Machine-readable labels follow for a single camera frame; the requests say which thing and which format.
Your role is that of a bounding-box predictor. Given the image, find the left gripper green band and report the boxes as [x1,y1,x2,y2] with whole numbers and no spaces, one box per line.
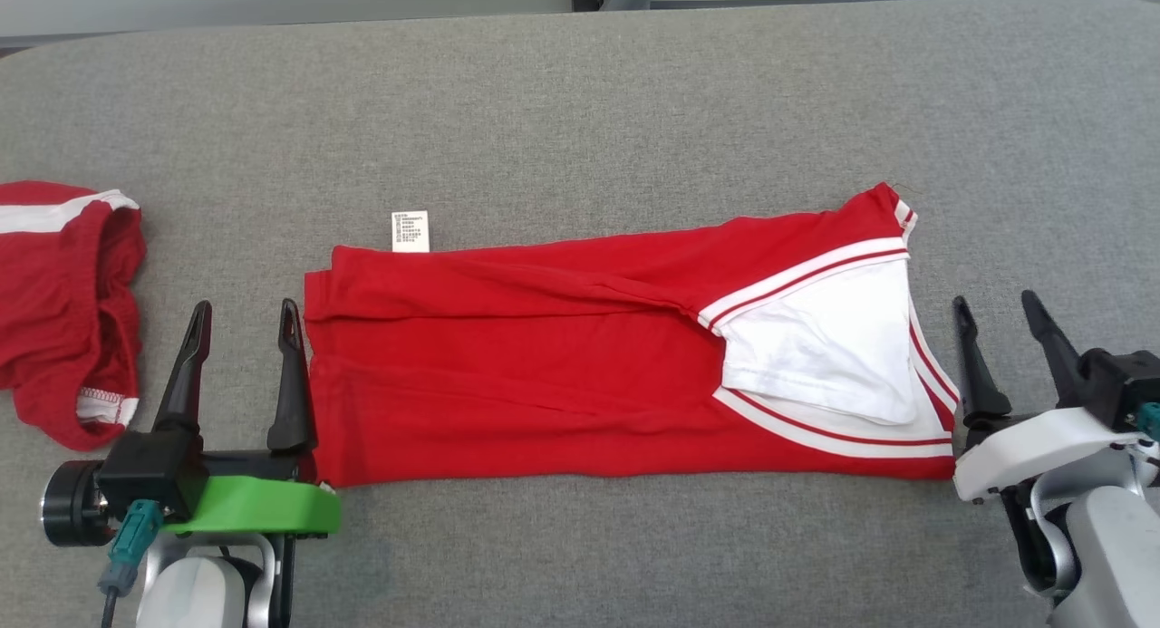
[41,299,343,547]

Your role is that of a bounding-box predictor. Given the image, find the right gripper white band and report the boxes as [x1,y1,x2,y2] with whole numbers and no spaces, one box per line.
[952,290,1148,504]

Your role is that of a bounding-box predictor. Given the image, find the red shorts white side stripe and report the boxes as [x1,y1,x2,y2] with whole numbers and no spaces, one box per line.
[0,180,148,452]

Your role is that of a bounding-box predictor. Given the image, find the red jersey white striped trim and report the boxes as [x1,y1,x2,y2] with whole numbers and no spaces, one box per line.
[304,182,962,488]

